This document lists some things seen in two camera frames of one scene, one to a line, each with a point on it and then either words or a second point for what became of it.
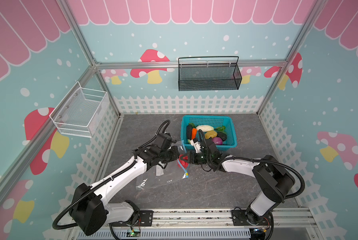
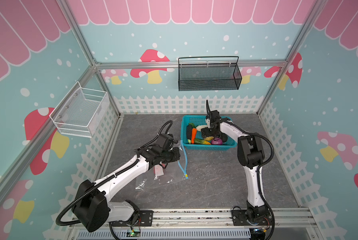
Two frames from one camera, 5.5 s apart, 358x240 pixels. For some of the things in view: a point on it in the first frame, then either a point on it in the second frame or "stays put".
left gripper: (174, 149) stays put
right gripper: (194, 157) -> (210, 120)
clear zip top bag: (173, 171) stays put
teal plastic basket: (231, 141) stays put
